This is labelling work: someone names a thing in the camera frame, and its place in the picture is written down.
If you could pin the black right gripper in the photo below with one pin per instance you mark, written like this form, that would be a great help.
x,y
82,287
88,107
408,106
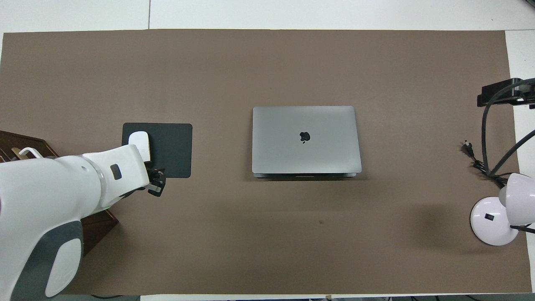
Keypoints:
x,y
524,98

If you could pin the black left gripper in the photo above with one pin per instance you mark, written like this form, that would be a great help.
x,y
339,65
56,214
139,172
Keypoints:
x,y
152,175

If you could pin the grey laptop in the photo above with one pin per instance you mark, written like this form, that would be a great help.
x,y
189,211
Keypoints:
x,y
326,146

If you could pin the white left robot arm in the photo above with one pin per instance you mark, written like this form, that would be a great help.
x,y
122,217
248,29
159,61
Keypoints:
x,y
42,188

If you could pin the black mouse pad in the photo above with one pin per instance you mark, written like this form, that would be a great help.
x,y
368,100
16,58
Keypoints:
x,y
175,146

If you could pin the white computer mouse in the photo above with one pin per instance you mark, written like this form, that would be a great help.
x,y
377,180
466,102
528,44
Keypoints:
x,y
140,140

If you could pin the dark wooden box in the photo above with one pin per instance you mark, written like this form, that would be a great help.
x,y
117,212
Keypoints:
x,y
8,140

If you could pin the brown table mat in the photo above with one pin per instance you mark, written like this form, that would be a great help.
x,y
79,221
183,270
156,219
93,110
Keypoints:
x,y
292,62

